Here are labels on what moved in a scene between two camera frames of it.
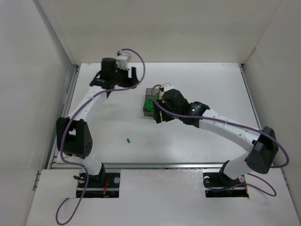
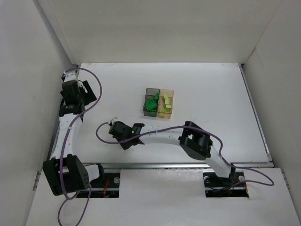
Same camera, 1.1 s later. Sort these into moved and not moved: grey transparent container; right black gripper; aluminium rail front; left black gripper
Moved: right black gripper; left black gripper
Not moved: aluminium rail front; grey transparent container
